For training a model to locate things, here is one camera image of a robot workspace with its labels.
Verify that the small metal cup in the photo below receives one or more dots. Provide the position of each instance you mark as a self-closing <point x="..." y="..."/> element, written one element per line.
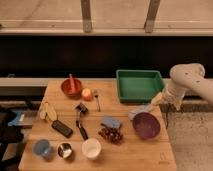
<point x="65" y="150"/>

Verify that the green plastic tray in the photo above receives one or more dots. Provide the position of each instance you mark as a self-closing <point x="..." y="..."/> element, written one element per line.
<point x="138" y="86"/>

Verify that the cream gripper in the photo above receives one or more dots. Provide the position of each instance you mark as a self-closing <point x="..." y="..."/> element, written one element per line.
<point x="157" y="99"/>

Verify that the purple bowl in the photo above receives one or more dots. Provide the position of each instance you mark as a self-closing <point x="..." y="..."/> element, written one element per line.
<point x="146" y="125"/>

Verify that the banana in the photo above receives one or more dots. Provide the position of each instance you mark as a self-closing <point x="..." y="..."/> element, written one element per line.
<point x="48" y="111"/>

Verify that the blue plastic cup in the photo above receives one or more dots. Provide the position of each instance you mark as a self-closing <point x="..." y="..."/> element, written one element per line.
<point x="42" y="148"/>

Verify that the red bowl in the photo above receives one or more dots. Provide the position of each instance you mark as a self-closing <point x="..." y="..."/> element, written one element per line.
<point x="65" y="87"/>

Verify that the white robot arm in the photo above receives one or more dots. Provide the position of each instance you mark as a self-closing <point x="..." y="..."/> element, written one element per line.
<point x="185" y="77"/>

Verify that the red spoon in bowl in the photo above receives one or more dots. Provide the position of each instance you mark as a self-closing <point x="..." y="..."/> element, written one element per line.
<point x="72" y="84"/>

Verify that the metal fork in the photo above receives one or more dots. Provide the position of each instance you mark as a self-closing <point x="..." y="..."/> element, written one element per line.
<point x="95" y="92"/>

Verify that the blue sponge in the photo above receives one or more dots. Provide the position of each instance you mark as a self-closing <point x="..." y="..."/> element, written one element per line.
<point x="111" y="122"/>

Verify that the black rectangular block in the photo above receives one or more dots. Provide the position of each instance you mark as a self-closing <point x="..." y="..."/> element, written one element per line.
<point x="62" y="128"/>

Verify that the bunch of dark grapes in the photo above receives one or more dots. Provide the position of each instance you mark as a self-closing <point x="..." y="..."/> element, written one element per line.
<point x="112" y="135"/>

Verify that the light purple cloth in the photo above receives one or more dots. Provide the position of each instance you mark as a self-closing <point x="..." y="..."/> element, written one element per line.
<point x="139" y="109"/>

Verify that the white cup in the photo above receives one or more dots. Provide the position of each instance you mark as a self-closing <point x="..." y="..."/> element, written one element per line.
<point x="91" y="148"/>

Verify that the black dish brush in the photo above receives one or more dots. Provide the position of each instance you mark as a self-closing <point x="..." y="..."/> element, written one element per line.
<point x="81" y="110"/>

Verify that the black object at left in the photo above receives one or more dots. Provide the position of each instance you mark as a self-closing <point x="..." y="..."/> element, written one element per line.
<point x="8" y="134"/>

